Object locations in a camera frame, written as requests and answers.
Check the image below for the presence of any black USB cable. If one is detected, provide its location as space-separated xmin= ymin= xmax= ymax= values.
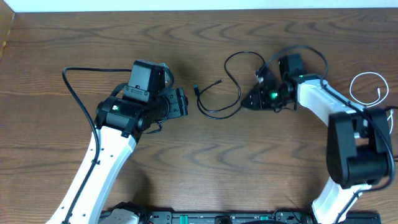
xmin=193 ymin=50 xmax=266 ymax=120

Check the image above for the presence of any white USB cable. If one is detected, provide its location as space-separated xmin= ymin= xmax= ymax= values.
xmin=349 ymin=72 xmax=394 ymax=135

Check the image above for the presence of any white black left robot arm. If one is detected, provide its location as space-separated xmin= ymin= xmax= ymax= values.
xmin=48 ymin=60 xmax=188 ymax=223

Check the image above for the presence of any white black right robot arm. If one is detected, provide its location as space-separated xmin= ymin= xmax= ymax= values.
xmin=241 ymin=54 xmax=395 ymax=223

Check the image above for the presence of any wooden side panel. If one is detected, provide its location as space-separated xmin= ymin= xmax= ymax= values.
xmin=0 ymin=0 xmax=16 ymax=56

